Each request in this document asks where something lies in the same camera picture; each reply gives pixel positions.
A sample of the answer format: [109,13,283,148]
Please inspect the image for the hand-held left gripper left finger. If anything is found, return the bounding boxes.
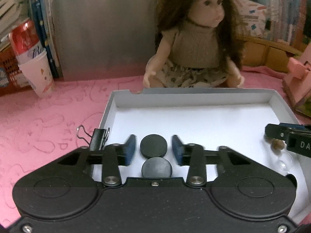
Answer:
[57,134,136,188]

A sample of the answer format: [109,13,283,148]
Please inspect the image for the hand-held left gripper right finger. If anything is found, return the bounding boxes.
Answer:
[171,135,252,188]

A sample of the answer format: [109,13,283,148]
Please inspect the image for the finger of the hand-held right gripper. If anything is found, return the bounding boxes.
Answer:
[265,124,292,142]
[279,123,311,131]

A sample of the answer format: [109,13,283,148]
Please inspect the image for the small brown object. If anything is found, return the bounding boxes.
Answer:
[272,139,285,151]

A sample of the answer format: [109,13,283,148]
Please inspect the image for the black round cap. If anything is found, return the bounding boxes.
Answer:
[142,157,173,178]
[140,134,168,158]

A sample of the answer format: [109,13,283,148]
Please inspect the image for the clear plastic piece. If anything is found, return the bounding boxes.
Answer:
[274,153,294,174]

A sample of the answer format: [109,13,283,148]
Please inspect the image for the white shallow cardboard box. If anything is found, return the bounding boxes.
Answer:
[91,89,306,227]

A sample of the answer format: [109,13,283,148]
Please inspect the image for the black binder clip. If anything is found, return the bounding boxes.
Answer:
[77,125,110,151]

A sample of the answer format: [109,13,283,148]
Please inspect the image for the pink triangular bag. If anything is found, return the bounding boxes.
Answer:
[293,51,311,118]

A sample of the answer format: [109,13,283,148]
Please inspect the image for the pink plastic case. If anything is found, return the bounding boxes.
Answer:
[282,57,311,108]

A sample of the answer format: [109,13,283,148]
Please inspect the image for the wooden drawer organizer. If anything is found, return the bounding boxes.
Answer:
[239,37,305,73]

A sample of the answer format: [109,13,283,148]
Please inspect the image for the pink printed tablecloth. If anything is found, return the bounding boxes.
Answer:
[0,65,311,224]

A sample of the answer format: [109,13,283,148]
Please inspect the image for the long-haired doll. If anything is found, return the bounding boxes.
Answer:
[143,0,245,95]

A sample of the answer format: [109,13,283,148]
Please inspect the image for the row of upright books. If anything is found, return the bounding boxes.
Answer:
[265,0,311,48]

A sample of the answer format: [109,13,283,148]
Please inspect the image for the white pencil-print box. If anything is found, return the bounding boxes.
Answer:
[237,0,269,40]

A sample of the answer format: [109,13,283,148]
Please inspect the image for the white paper cup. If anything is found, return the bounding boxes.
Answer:
[18,52,56,98]

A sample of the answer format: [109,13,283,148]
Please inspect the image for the grey storage box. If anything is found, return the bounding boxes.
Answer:
[52,0,159,81]

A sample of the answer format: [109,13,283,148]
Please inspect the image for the orange cardboard box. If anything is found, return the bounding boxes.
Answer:
[0,47,33,97]

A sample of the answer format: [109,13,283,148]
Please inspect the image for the blue upright folders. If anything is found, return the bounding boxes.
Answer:
[29,0,63,79]

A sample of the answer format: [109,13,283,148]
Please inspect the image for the stack of worn books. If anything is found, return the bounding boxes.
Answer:
[0,0,31,52]

